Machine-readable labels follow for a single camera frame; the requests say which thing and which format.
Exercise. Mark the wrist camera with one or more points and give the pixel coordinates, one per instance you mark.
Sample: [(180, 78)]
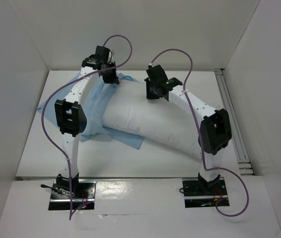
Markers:
[(152, 65), (103, 54)]

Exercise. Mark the white pillow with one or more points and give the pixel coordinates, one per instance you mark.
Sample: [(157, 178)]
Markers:
[(165, 122)]

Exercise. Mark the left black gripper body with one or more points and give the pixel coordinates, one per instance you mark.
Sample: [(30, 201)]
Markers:
[(110, 76)]

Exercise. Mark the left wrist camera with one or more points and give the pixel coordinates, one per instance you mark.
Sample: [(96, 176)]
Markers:
[(103, 54)]

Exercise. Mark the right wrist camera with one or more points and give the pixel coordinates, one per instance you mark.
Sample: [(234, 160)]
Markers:
[(152, 65)]

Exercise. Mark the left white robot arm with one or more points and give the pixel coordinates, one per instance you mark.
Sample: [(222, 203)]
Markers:
[(71, 118)]

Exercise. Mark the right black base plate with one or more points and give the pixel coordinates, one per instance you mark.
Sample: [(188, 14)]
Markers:
[(195, 197)]

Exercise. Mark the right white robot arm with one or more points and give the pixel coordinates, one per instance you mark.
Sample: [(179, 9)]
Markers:
[(213, 126)]

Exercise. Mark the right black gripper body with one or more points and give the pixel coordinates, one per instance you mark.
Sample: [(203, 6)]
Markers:
[(151, 89)]

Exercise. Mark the aluminium rail frame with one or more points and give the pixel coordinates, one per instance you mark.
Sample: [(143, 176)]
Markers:
[(243, 161)]

